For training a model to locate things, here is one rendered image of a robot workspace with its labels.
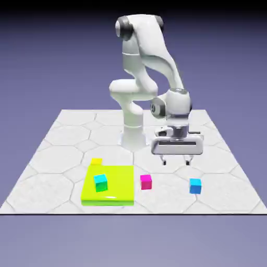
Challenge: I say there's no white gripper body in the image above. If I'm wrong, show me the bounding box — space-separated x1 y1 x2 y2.
151 133 204 156

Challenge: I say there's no small blue cube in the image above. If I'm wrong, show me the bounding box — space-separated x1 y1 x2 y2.
189 178 202 195

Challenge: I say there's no small magenta cube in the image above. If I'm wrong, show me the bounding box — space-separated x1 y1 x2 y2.
140 174 153 190

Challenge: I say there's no small teal cube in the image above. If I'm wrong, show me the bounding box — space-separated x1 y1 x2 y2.
93 174 108 193

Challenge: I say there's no large lime green box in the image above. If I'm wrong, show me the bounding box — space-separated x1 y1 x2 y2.
80 164 135 207

